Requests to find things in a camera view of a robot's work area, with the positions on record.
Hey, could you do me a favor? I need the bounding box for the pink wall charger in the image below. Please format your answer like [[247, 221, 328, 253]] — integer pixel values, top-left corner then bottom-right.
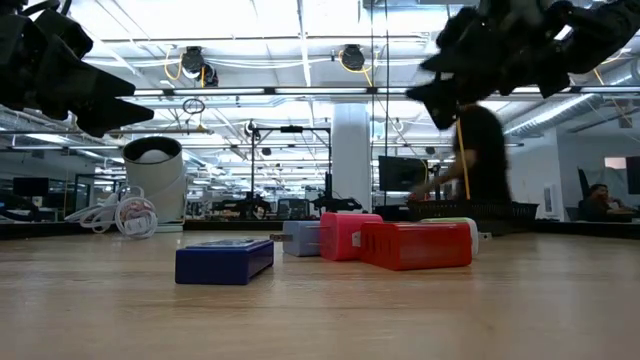
[[319, 212, 384, 262]]

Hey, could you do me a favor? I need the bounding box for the black hanging cable loop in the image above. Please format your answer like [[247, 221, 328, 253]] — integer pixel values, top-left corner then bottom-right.
[[181, 97, 207, 116]]

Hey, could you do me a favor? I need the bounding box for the person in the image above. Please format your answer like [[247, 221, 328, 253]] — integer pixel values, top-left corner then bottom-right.
[[409, 103, 514, 204], [578, 183, 636, 223]]

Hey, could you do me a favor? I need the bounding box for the black mesh basket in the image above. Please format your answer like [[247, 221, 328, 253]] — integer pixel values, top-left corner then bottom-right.
[[407, 198, 540, 237]]

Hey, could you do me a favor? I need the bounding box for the navy blue box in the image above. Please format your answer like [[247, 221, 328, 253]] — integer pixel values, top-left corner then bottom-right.
[[174, 238, 275, 286]]

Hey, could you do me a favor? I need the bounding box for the black metal frame stand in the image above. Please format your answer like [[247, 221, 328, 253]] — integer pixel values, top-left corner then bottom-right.
[[249, 125, 333, 221]]

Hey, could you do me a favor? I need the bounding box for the grey-blue wall charger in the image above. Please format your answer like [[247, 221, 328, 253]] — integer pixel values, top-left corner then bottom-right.
[[269, 220, 324, 258]]

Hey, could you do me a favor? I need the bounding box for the white ball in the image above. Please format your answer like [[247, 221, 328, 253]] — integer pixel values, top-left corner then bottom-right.
[[137, 148, 174, 165]]

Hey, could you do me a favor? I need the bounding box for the white cylindrical holder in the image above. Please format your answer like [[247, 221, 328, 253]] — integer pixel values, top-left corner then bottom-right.
[[122, 135, 189, 234]]

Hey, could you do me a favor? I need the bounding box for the black office chair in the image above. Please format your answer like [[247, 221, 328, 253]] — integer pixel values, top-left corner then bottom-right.
[[577, 167, 591, 221]]

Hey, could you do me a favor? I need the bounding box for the black monitor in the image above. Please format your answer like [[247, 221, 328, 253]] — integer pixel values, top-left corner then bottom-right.
[[12, 176, 50, 197], [625, 156, 640, 195], [377, 155, 430, 194]]

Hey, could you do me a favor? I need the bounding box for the white pillar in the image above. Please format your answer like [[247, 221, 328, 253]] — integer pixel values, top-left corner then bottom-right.
[[331, 103, 373, 214]]

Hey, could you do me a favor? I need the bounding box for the red multi-port charger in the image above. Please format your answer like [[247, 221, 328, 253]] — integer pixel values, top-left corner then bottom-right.
[[358, 221, 474, 272]]

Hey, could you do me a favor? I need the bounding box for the white wall charger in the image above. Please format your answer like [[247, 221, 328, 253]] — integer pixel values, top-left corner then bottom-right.
[[419, 216, 480, 257]]

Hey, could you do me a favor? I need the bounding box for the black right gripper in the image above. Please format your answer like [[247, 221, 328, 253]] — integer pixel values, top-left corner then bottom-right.
[[405, 0, 576, 130]]

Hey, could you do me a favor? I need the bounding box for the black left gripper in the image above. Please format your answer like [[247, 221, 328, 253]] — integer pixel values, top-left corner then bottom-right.
[[0, 8, 155, 139]]

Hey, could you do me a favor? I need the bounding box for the white coiled cable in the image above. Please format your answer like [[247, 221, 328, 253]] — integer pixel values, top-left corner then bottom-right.
[[64, 185, 160, 240]]

